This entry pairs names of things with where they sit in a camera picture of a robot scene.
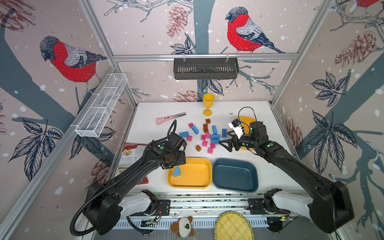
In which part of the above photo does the blue lego brick slanted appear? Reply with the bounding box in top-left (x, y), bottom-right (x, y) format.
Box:
top-left (172, 166), bottom-right (181, 178)

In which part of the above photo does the red snack bag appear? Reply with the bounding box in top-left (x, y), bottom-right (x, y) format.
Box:
top-left (115, 143), bottom-right (147, 177)

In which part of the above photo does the brown lego stack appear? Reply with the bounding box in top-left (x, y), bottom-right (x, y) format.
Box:
top-left (203, 124), bottom-right (209, 133)

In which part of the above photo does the dark teal tray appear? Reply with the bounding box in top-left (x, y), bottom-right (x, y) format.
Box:
top-left (213, 159), bottom-right (259, 193)

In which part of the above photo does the black hanging basket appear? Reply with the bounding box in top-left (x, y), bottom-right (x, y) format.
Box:
top-left (174, 58), bottom-right (239, 80)

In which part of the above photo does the woven bamboo plate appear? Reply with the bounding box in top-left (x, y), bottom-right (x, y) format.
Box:
top-left (214, 212), bottom-right (255, 240)

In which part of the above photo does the large blue lego brick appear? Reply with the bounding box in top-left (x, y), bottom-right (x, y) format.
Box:
top-left (210, 135), bottom-right (220, 144)

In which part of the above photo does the yellow tray front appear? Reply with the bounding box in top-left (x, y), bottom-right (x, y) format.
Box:
top-left (167, 158), bottom-right (213, 189)

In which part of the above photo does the plush toy dog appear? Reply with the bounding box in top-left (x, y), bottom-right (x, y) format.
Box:
top-left (170, 216), bottom-right (195, 238)

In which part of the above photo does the yellow tray right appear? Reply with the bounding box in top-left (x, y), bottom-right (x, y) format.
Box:
top-left (236, 116), bottom-right (256, 142)

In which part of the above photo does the yellow plastic goblet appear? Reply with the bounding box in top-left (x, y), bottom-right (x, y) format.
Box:
top-left (203, 94), bottom-right (215, 117)

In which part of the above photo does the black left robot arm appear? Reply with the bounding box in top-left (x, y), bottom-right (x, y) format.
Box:
top-left (70, 133), bottom-right (187, 237)

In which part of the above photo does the blue lego brick upright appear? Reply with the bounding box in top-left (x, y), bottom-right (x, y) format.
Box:
top-left (212, 125), bottom-right (218, 135)

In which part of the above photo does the yellow tray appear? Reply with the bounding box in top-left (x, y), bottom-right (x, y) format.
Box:
top-left (236, 116), bottom-right (256, 142)
top-left (167, 158), bottom-right (213, 189)

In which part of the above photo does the white wire mesh basket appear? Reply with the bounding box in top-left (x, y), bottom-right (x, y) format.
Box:
top-left (75, 73), bottom-right (128, 138)

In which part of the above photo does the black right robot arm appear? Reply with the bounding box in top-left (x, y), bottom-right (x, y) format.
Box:
top-left (219, 119), bottom-right (355, 234)

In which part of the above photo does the blue lego brick long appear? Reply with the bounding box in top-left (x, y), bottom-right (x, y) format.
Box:
top-left (192, 126), bottom-right (199, 135)

